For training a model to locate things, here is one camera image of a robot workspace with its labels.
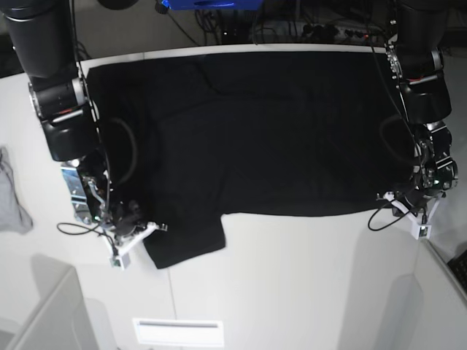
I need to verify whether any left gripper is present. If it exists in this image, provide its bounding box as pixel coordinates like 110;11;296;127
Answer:
401;184;442;210

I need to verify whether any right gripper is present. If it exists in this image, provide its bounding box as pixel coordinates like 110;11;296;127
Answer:
109;200;146;241

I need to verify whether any blue box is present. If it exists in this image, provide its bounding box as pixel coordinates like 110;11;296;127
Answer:
161;0;263;10

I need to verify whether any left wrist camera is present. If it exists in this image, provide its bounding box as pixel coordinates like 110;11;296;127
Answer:
109;254;131;271

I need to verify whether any black T-shirt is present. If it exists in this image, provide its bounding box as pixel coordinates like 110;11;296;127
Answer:
87;52;414;269

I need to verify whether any white slotted tray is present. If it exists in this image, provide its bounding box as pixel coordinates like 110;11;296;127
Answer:
133;319;225;348

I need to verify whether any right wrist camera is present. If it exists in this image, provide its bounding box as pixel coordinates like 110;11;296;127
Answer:
411;222;432;240

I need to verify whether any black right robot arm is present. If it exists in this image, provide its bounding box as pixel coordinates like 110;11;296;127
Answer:
89;3;454;233

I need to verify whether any grey cloth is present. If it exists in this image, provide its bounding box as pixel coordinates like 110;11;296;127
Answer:
1;146;34;234

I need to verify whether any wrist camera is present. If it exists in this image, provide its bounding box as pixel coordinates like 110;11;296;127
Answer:
411;222;432;240
109;254;131;271

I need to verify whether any grey right bin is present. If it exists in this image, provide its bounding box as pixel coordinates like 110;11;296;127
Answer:
374;240;466;349

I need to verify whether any grey bin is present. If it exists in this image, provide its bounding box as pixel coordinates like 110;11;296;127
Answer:
374;240;466;349
1;254;118;349

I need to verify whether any black keyboard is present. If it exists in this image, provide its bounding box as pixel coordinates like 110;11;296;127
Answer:
448;251;467;292

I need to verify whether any white power strip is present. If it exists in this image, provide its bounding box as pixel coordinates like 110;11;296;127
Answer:
256;18;385;39

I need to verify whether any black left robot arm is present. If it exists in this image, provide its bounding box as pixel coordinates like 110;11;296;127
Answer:
1;1;451;216

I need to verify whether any grey left bin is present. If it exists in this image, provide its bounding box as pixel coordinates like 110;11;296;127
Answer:
1;254;118;349

